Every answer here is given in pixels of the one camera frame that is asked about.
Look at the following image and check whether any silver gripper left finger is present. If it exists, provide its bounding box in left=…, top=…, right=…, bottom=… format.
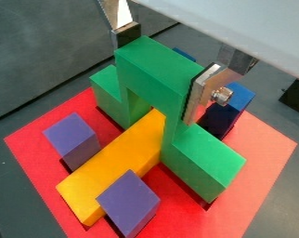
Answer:
left=96, top=0, right=142, bottom=48

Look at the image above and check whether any red base board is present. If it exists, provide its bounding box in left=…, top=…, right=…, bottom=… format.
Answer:
left=4, top=86, right=299, bottom=238

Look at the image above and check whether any green stepped bridge block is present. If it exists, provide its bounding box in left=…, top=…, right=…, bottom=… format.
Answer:
left=91, top=36, right=246, bottom=203

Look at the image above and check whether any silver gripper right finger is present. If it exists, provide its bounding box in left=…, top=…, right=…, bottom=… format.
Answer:
left=183, top=46, right=259, bottom=126

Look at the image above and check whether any yellow long block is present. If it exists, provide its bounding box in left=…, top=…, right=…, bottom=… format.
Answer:
left=56, top=109, right=166, bottom=226

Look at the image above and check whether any black angled bracket holder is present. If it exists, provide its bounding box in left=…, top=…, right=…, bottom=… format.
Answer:
left=279, top=79, right=299, bottom=112

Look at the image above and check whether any blue bridge block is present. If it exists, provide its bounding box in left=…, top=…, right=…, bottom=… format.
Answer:
left=171, top=46, right=256, bottom=141

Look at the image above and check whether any purple bridge block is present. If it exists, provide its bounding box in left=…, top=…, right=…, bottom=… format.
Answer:
left=44, top=113, right=160, bottom=238

